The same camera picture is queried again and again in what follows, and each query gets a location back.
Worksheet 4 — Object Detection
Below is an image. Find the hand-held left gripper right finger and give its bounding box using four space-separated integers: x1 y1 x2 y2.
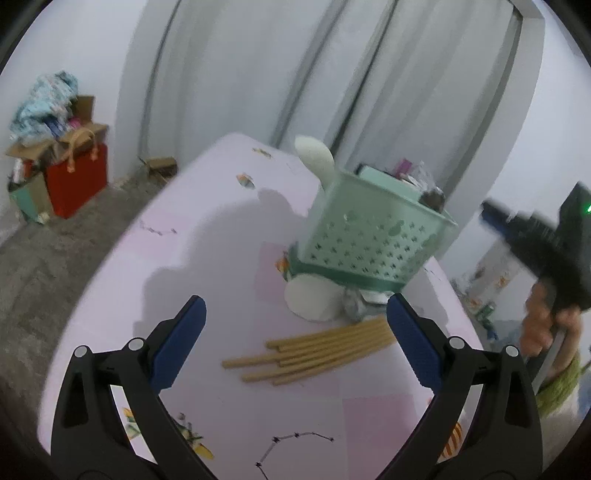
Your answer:
376 292 544 480

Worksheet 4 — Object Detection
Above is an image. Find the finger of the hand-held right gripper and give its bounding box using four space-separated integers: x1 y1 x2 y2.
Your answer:
479 198 519 241

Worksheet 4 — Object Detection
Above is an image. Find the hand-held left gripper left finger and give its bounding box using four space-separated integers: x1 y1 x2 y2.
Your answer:
50 294 218 480

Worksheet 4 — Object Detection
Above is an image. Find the dark grey spoon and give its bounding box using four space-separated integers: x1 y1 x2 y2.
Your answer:
422 189 447 213

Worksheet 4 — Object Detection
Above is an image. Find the shiny metal spoon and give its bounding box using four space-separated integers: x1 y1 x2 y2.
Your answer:
342 288 389 322

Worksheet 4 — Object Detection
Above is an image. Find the bundle of wooden chopsticks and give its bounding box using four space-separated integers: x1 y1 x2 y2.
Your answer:
222 315 395 387

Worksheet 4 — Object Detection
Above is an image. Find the green plastic utensil basket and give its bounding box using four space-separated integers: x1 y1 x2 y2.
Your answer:
288 164 459 296

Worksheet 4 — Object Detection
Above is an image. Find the white ceramic spoon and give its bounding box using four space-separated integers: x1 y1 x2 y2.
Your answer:
294 135 335 191
284 272 345 321

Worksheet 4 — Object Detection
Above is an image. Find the person's right forearm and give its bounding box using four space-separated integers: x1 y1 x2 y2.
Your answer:
533 355 585 418

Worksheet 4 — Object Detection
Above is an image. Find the person's right hand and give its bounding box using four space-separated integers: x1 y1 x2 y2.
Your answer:
521 281 581 360

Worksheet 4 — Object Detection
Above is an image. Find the white plastic bag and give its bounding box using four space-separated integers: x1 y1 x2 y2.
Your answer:
413 161 437 190

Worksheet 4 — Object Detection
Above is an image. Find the pink printed tablecloth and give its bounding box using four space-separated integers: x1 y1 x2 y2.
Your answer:
37 133 485 480

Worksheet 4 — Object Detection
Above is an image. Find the white curtain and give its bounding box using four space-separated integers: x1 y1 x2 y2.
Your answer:
323 0 525 217
115 0 338 183

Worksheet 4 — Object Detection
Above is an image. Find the flattened cardboard piece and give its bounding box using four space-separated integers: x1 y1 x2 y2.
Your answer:
139 156 178 178

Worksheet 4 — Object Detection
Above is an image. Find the teal paper bag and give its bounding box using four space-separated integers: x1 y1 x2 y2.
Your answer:
8 178 52 222

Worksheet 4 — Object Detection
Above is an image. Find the open cardboard box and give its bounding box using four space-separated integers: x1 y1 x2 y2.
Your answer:
69 95 97 123

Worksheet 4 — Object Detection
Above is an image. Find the patterned cloth pile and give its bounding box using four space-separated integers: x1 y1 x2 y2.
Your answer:
10 70 80 141

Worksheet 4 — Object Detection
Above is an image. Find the red bag with handles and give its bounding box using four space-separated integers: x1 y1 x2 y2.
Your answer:
44 128 109 220

